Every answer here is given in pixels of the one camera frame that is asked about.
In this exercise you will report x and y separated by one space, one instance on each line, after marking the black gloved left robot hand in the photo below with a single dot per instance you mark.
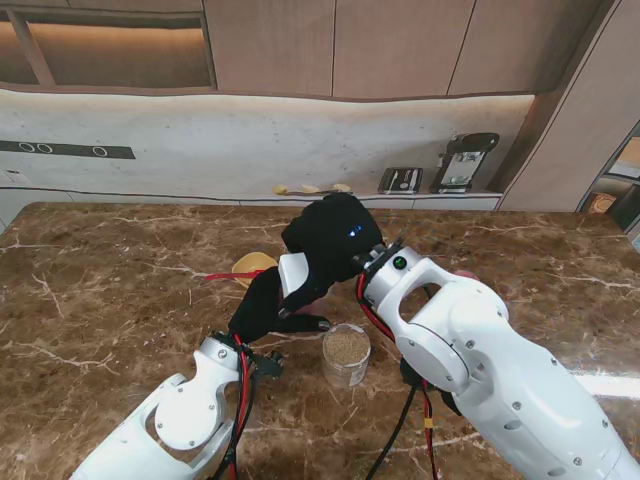
260 305

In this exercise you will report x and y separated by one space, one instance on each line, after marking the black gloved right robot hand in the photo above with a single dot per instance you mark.
335 240

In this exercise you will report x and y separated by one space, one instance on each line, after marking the white square container lid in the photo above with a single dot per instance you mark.
292 272

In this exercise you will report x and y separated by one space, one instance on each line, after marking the red plastic measuring spoon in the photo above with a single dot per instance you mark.
220 275

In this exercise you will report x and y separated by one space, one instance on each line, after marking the clear grain jar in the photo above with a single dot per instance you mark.
346 360

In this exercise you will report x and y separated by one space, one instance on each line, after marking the black round jar lid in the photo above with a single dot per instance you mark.
406 372

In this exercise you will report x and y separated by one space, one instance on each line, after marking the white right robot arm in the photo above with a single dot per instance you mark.
475 365

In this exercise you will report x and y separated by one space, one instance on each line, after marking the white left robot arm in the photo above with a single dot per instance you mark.
170 420

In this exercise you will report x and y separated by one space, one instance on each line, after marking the yellow plastic bowl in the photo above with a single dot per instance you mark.
252 262

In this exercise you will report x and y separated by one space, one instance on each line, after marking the dark wooden serving board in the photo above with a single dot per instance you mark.
325 192

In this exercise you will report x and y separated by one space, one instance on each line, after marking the white back counter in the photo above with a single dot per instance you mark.
375 202

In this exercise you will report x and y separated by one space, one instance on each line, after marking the black toaster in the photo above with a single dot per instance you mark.
400 181

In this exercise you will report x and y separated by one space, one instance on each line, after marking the black espresso machine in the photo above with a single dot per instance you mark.
460 160

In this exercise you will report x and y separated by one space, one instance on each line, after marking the tall beige cabinet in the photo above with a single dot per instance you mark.
565 150

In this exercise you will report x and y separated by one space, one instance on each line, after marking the beige patterned box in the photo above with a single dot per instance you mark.
601 202

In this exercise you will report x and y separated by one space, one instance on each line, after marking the built-in lit shelving alcove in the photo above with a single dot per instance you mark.
625 175

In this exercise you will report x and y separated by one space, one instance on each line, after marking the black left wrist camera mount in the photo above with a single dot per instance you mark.
270 365

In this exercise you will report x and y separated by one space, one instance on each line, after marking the beige wall cabinet door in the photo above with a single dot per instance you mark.
525 40
270 45
400 45

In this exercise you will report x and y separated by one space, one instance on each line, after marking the black wall control strip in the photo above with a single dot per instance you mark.
65 150

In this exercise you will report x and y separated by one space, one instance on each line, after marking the lit open wall shelf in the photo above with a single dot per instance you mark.
115 55

